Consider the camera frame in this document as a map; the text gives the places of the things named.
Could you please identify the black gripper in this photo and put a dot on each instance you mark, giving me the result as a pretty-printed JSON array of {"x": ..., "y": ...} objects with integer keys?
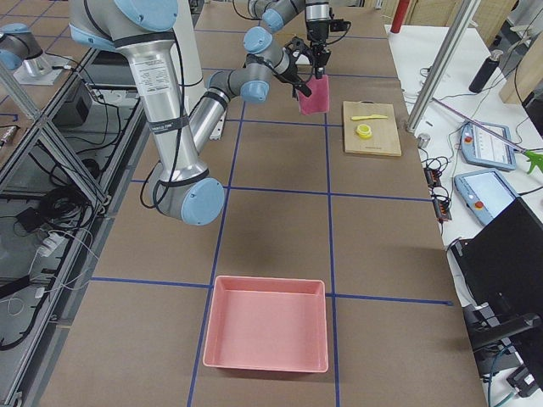
[
  {"x": 317, "y": 30},
  {"x": 291, "y": 72}
]

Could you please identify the magenta wiping cloth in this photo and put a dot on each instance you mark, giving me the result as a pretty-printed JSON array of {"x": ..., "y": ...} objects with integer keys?
[{"x": 318, "y": 101}]

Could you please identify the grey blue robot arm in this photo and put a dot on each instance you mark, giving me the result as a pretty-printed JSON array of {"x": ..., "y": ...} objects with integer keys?
[
  {"x": 143, "y": 32},
  {"x": 318, "y": 18}
]

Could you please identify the black water bottle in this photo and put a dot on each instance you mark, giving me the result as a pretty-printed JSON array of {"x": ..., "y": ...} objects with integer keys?
[{"x": 485, "y": 71}]

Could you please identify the yellow plastic knife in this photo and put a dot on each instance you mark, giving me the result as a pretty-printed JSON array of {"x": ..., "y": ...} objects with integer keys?
[{"x": 369, "y": 117}]

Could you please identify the red cylinder object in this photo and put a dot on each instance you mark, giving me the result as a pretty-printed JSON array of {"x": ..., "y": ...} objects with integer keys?
[{"x": 399, "y": 17}]

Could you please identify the yellow lemon slice toy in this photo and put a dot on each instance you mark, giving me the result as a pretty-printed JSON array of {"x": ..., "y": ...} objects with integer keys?
[{"x": 364, "y": 131}]

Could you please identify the bamboo cutting board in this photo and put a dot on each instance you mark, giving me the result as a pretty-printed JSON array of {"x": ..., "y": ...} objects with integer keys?
[{"x": 385, "y": 137}]

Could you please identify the far blue teach pendant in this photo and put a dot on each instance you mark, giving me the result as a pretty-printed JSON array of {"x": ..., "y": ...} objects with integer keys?
[{"x": 481, "y": 148}]

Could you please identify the blue teach pendant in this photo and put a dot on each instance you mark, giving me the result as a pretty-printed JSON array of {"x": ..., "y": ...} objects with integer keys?
[
  {"x": 485, "y": 192},
  {"x": 481, "y": 148}
]

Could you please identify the near blue teach pendant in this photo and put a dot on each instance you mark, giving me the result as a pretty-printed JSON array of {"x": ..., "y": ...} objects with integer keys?
[{"x": 485, "y": 192}]

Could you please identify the metal reacher grabber stick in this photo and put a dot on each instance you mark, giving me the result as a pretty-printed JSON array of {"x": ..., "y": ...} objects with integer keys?
[{"x": 533, "y": 157}]

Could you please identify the pink plastic bin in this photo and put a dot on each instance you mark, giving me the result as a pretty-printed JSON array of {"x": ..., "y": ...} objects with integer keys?
[{"x": 267, "y": 324}]

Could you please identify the black monitor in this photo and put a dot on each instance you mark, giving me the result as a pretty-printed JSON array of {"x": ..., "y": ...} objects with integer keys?
[{"x": 502, "y": 267}]

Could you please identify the aluminium frame post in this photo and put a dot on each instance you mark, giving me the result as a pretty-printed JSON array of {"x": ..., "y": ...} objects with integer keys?
[{"x": 446, "y": 51}]

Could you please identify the aluminium side frame rail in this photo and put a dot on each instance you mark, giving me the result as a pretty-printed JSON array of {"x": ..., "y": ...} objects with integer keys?
[{"x": 78, "y": 133}]

